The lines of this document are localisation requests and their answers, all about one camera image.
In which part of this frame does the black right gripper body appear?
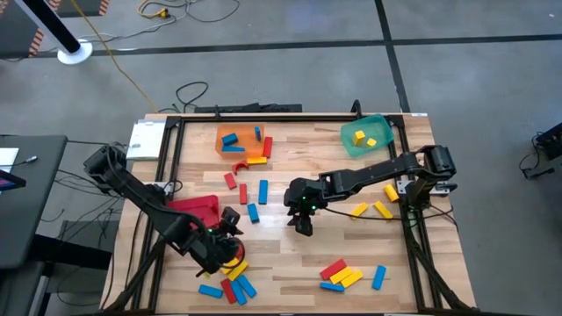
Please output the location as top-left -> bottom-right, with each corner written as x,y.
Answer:
283,176 -> 329,217

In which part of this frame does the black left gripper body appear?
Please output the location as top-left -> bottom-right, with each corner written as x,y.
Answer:
199,205 -> 245,276

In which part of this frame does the red plastic bin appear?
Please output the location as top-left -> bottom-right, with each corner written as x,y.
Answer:
166,194 -> 221,230

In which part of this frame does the orange plastic bin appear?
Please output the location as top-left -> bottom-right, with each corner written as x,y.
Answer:
214,123 -> 267,161

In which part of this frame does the green plastic bin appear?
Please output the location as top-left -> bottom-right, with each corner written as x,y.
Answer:
340,113 -> 395,158

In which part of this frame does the black power strip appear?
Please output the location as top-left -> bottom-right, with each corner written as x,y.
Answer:
194,103 -> 303,114

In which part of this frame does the white paper booklet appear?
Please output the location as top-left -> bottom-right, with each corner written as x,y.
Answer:
126,118 -> 167,161

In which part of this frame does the black desk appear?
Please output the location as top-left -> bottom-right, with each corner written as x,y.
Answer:
0,134 -> 69,269

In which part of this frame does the dark tablet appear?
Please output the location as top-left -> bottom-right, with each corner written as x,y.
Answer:
0,169 -> 27,192

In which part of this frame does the white paper sheet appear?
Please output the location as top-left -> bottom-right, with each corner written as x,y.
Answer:
0,147 -> 21,175

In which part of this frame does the white pillar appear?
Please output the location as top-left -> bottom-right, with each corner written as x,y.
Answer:
12,0 -> 94,66

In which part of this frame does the black floor device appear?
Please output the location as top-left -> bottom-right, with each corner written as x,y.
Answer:
519,121 -> 562,181

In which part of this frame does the black hazard-striped platform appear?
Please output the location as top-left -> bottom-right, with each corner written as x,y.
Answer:
0,0 -> 48,59
43,0 -> 111,18

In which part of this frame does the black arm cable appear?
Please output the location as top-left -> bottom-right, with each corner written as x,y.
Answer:
323,205 -> 460,230

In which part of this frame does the black looped floor cable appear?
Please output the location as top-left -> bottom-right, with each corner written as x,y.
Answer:
156,81 -> 210,114

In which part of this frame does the long yellow cable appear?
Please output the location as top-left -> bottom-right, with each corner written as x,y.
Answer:
69,0 -> 159,113

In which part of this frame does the grey usb cable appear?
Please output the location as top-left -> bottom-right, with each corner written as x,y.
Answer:
0,154 -> 40,169

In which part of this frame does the yellow plug cord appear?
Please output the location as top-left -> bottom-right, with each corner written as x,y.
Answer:
138,0 -> 171,20

